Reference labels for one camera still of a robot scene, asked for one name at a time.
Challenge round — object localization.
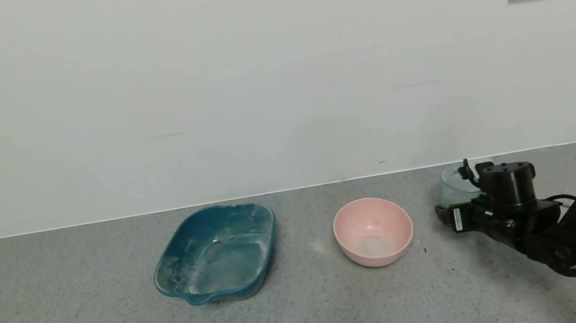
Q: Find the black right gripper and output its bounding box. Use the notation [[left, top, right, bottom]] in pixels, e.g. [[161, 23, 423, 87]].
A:
[[427, 155, 496, 236]]

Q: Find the clear ribbed glass cup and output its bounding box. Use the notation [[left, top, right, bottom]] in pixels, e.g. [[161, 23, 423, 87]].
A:
[[435, 163, 484, 209]]

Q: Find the beige powder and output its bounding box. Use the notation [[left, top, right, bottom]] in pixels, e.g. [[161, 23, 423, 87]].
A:
[[355, 233, 394, 261]]

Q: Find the pink round bowl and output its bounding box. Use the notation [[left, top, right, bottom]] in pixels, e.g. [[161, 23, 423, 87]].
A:
[[329, 191, 418, 273]]

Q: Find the teal plastic square tray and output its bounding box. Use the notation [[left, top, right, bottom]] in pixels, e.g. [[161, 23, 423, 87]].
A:
[[144, 196, 288, 313]]

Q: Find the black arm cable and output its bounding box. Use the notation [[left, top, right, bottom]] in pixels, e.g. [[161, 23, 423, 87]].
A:
[[544, 191, 576, 211]]

